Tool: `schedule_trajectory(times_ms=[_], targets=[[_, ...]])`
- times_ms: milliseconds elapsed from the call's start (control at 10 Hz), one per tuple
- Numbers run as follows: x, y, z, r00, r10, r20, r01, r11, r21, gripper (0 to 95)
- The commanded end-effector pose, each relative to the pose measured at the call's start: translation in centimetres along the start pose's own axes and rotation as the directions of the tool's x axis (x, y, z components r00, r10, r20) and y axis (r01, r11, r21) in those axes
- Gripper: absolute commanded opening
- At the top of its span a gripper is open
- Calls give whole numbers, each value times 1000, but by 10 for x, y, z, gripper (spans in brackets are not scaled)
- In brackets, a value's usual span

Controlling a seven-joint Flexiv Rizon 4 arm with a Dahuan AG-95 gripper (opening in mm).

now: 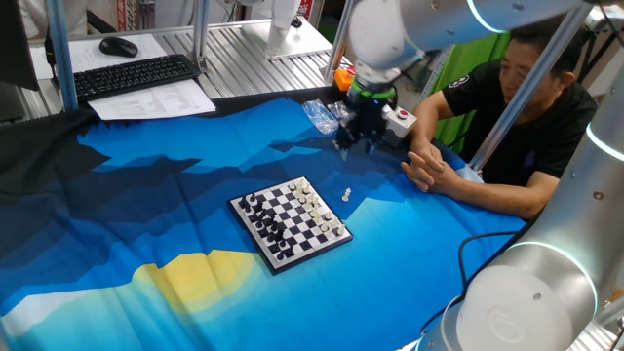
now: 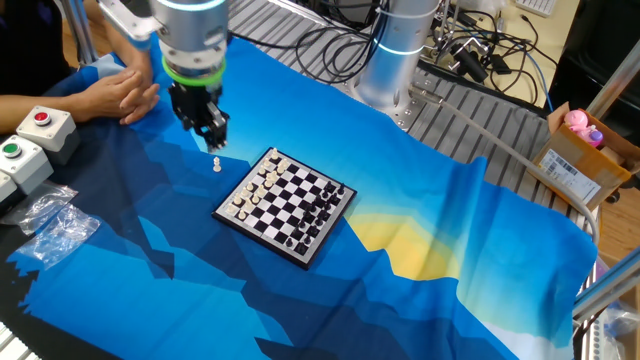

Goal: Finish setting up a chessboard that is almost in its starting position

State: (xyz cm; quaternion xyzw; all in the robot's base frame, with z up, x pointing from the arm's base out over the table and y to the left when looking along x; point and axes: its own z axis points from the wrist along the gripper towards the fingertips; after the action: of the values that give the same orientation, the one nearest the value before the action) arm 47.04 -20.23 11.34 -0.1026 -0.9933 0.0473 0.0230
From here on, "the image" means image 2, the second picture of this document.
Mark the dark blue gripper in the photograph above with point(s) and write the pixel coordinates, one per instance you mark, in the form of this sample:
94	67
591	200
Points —
195	100

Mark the white chess piece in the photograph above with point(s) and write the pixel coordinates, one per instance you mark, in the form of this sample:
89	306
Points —
237	200
274	154
243	193
249	185
216	164
230	209
261	170
268	162

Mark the black white magnetic chessboard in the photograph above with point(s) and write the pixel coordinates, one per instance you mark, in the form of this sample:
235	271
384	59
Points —
285	215

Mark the person's left forearm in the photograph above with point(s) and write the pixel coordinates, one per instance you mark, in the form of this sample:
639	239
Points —
132	60

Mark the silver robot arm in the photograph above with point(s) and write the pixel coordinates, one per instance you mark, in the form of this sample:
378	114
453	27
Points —
190	30

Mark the person's right forearm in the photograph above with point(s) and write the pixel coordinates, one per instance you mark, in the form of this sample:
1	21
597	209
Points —
35	106

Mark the person's left hand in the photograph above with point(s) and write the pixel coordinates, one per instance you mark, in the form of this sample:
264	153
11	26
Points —
147	97

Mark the person's right hand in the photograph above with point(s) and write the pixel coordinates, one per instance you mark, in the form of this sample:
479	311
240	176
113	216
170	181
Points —
105	97

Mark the black chess piece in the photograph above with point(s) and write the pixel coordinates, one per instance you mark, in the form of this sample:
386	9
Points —
312	232
306	240
301	249
323	215
340	190
318	224
334	199
329	207

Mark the white box with red button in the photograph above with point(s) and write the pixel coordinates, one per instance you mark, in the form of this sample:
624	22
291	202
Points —
50	135

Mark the white box with green button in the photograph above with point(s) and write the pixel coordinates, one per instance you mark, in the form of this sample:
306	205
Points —
27	167

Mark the clear plastic bag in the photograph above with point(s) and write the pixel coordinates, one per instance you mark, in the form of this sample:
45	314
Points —
60	237
40	207

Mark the person in black shirt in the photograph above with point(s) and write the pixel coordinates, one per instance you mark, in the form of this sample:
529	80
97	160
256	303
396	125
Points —
30	45

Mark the blue mountain print tablecloth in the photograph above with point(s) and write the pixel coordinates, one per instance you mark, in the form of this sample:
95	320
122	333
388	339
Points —
425	165

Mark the black cylindrical device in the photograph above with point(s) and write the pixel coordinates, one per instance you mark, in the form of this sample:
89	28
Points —
470	62

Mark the white keyboard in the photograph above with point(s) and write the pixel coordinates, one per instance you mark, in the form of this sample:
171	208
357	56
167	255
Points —
537	6

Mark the pink pig toy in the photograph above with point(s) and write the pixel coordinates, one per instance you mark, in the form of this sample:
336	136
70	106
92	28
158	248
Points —
576	120

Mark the brown cardboard box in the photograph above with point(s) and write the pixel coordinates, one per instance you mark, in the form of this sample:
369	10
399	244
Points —
585	160

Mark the pink toy with purple cap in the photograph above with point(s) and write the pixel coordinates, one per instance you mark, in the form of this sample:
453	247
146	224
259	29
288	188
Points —
595	136

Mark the large black object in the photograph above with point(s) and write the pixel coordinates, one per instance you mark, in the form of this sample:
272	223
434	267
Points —
590	30

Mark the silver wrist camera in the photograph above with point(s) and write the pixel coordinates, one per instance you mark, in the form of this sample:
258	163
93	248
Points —
127	22

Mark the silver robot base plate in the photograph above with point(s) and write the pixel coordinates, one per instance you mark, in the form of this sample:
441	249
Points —
415	117

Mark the aluminium frame beam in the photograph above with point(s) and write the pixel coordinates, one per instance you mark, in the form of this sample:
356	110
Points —
610	287

